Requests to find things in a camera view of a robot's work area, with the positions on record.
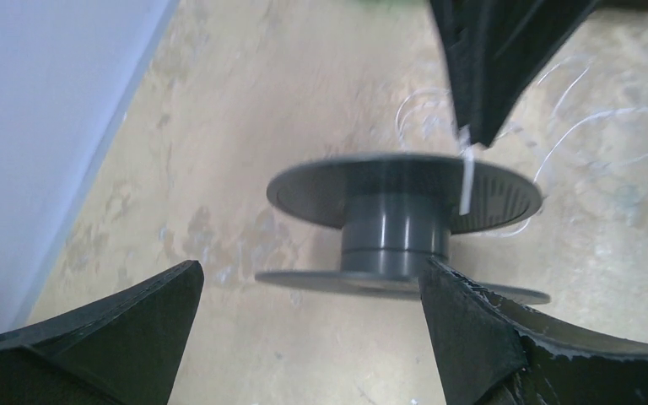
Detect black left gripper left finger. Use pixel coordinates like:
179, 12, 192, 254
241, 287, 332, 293
0, 261, 204, 404

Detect white thin cable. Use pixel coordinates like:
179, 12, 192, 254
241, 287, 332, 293
393, 52, 648, 240

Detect black perforated cable spool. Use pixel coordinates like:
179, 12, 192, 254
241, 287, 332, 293
256, 154, 543, 300

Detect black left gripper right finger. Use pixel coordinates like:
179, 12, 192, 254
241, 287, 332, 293
418, 259, 648, 404

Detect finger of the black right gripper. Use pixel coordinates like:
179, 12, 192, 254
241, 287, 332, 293
429, 0, 597, 148

